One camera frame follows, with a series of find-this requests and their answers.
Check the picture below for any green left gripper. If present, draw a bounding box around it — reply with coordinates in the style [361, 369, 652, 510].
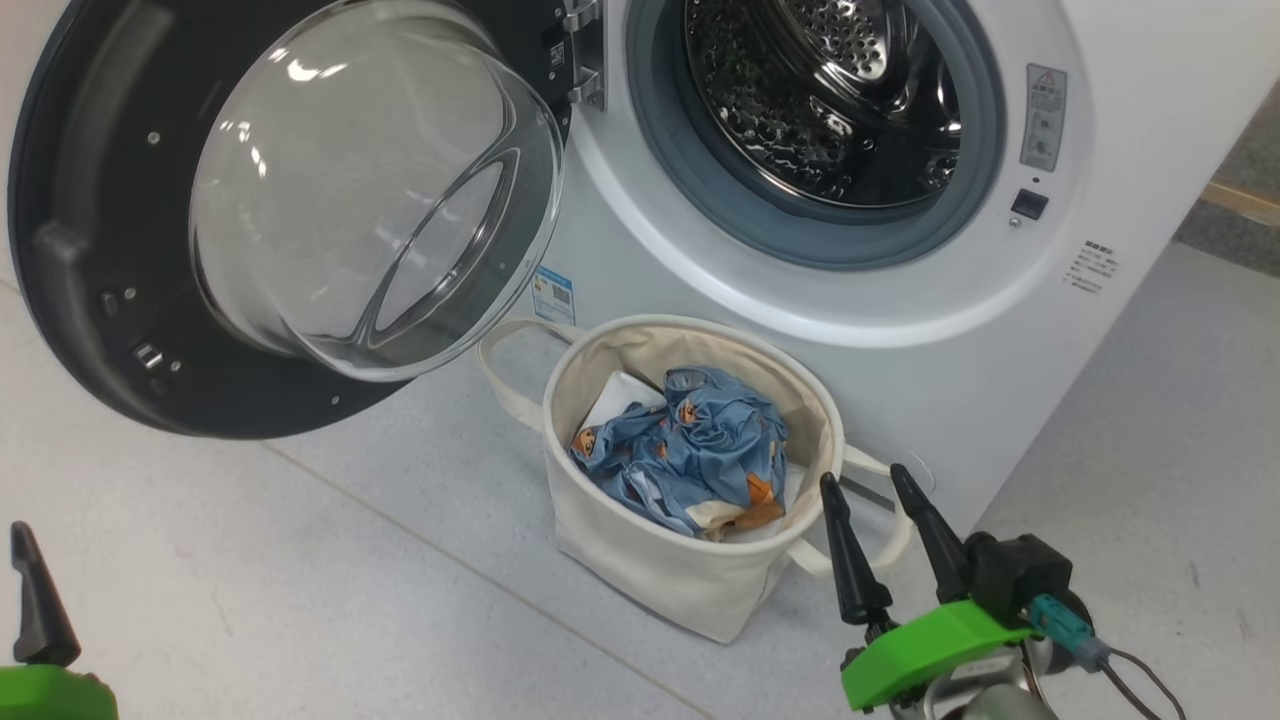
[0, 520, 119, 720]

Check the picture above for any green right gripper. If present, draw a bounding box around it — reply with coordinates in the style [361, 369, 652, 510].
[818, 462, 1036, 713]

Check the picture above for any blue patterned garment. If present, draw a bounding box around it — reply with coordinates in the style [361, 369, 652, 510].
[568, 366, 791, 541]

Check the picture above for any washing machine glass door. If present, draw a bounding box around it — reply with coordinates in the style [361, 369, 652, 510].
[8, 0, 606, 441]

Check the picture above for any white front-load washing machine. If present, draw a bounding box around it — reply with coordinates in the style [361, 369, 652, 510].
[440, 0, 1280, 536]

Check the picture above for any cream canvas laundry basket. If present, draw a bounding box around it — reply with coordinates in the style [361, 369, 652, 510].
[477, 315, 916, 646]

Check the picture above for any white cloth in basket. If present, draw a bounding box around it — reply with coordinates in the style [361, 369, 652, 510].
[578, 370, 811, 543]

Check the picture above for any blue energy label sticker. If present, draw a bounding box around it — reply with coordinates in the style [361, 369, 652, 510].
[531, 265, 577, 328]

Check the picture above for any grey warning sticker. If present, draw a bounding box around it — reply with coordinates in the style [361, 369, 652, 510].
[1020, 63, 1068, 173]

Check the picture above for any right teal plug cable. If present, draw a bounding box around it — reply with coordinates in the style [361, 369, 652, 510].
[1028, 595, 1191, 720]

